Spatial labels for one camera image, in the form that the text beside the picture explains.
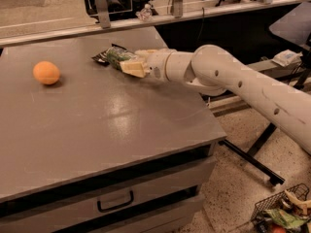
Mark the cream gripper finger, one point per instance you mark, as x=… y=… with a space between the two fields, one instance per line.
x=137 y=68
x=144 y=53

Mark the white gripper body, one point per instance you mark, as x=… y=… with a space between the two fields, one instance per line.
x=155 y=64

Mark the green soda can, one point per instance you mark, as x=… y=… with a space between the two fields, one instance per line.
x=115 y=55

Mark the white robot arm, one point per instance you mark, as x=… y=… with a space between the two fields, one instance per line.
x=211 y=70

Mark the clear plastic bottle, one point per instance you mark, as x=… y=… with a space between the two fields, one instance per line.
x=146 y=13

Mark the orange fruit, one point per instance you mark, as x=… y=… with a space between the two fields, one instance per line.
x=46 y=73

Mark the white packet on shelf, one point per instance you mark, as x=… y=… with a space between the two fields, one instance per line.
x=286 y=57

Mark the grey lower drawer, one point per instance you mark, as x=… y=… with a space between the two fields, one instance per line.
x=169 y=218

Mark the grey drawer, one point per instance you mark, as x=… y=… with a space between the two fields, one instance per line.
x=80 y=215
x=169 y=218

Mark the grey upper drawer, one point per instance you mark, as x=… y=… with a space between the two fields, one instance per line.
x=80 y=215

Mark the green snack bag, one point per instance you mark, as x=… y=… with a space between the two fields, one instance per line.
x=284 y=219

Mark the black metal floor frame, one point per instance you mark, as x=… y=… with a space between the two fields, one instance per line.
x=250 y=154

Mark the black drawer handle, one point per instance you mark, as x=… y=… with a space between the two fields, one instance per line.
x=116 y=201

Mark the black wire basket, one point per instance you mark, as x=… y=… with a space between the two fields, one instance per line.
x=294 y=200

